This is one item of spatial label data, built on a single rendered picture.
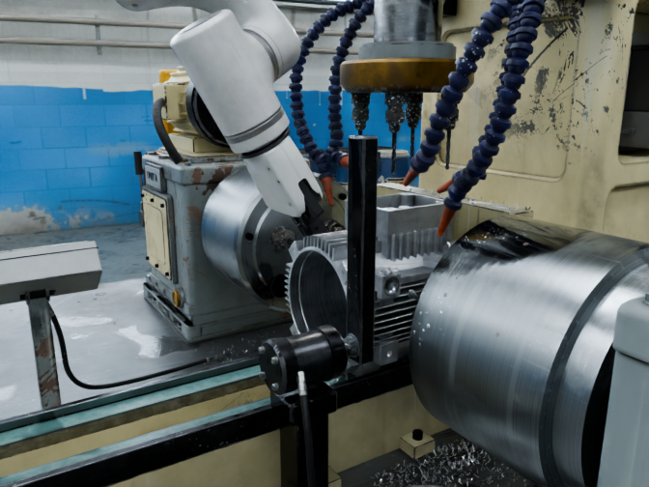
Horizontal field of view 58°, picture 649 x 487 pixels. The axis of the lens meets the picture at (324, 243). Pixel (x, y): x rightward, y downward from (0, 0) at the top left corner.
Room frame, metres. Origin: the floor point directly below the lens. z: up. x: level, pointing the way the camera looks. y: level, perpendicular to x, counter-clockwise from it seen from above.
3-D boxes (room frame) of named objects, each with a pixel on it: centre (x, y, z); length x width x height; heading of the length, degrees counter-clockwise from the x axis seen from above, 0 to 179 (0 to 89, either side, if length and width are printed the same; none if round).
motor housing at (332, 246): (0.80, -0.07, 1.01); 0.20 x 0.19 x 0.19; 123
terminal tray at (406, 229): (0.82, -0.11, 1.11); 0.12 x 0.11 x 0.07; 123
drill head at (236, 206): (1.10, 0.11, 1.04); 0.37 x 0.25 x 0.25; 32
